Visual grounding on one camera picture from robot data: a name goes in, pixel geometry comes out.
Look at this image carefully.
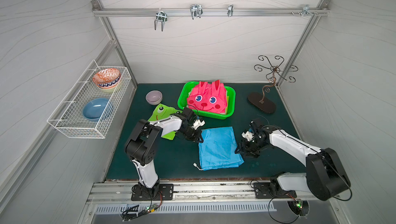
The blue raincoat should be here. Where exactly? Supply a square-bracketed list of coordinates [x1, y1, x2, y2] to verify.
[199, 127, 244, 171]

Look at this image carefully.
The pink bunny raincoat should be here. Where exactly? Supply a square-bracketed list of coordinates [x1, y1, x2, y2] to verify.
[187, 80, 228, 114]

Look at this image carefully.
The green frog raincoat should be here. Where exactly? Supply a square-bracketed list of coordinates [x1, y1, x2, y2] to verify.
[148, 104, 182, 140]

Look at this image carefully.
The green plastic basket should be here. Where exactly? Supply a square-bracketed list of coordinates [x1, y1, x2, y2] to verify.
[177, 81, 236, 120]

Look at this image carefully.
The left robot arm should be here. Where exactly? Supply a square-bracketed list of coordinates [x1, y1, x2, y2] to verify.
[125, 108, 205, 197]

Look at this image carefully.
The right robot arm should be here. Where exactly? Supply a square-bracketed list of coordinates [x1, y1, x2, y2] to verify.
[235, 119, 352, 201]

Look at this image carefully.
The dark metal jewelry stand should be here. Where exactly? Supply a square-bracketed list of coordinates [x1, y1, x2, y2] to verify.
[247, 55, 296, 114]

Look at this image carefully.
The small purple bowl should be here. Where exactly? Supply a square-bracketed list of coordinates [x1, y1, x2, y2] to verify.
[145, 90, 163, 106]

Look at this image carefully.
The orange patterned bowl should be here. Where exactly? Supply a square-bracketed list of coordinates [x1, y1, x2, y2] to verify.
[92, 68, 121, 90]

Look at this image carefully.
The blue bowl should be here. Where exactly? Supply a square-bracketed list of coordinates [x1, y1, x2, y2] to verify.
[82, 98, 113, 122]

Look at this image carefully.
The metal loop hook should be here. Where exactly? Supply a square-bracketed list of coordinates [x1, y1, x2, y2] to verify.
[190, 4, 203, 20]

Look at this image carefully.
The metal double hook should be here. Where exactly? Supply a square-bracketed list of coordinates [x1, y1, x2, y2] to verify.
[154, 11, 168, 31]

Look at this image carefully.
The small metal hook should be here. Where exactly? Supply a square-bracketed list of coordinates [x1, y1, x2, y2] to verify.
[227, 5, 234, 18]

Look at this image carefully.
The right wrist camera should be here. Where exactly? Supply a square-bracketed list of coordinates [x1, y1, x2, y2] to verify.
[242, 131, 254, 142]

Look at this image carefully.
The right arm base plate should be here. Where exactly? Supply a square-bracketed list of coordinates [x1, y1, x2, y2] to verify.
[251, 181, 297, 199]

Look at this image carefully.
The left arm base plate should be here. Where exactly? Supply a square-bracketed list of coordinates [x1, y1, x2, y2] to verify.
[131, 183, 174, 201]

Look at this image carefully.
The aluminium front rail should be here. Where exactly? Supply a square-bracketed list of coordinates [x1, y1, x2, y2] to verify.
[86, 179, 341, 204]

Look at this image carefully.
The aluminium rail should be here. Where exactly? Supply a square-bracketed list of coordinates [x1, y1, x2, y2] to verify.
[86, 179, 341, 204]
[93, 7, 330, 18]

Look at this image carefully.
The white wire wall basket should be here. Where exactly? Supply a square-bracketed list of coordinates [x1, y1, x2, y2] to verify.
[47, 61, 131, 139]

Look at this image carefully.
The metal bracket hook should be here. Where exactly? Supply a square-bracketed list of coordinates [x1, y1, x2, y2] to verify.
[290, 5, 319, 18]

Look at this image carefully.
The aluminium top rail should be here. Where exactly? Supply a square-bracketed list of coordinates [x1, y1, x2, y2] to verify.
[93, 7, 330, 18]

